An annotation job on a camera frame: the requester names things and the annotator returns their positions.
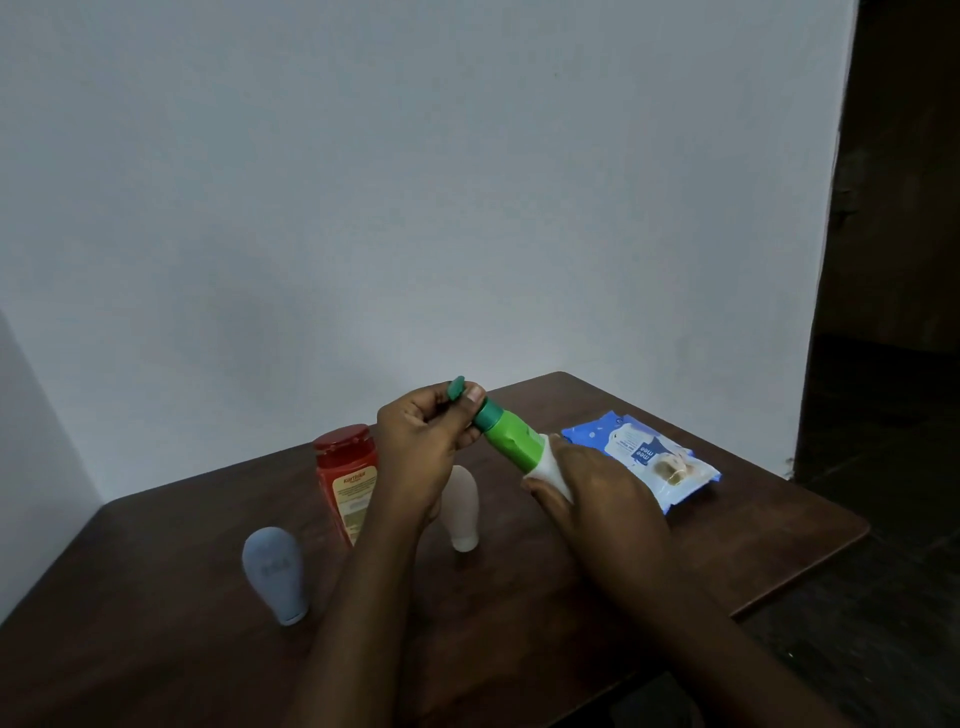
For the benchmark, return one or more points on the person's left hand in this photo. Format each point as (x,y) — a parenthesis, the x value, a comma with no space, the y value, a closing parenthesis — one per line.
(409,457)

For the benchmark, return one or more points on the person's right hand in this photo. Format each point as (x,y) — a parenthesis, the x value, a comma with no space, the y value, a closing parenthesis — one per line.
(611,525)

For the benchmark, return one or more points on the person's right thumb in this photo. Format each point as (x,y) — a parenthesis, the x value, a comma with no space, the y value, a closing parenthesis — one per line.
(543,495)

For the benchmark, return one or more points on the person's left thumb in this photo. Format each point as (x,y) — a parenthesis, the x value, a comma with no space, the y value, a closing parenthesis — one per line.
(465,416)

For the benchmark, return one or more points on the green and white bottle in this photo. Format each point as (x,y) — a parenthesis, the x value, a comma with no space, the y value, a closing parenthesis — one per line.
(517,441)

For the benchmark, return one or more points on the person's right forearm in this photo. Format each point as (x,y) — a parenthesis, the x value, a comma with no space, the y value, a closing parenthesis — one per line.
(712,660)

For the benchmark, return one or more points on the person's left forearm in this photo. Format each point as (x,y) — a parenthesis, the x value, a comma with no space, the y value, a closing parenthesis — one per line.
(360,630)

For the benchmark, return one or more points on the white silicone squeeze bottle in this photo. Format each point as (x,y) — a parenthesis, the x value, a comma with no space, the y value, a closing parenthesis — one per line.
(461,510)

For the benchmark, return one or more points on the blue wet wipes packet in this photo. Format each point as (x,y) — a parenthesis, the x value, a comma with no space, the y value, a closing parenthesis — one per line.
(645,454)

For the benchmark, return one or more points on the red bottle with yellow label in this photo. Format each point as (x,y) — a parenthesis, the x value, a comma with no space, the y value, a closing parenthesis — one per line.
(349,480)

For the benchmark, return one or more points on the blue silicone squeeze bottle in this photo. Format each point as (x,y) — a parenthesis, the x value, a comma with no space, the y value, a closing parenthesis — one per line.
(274,574)

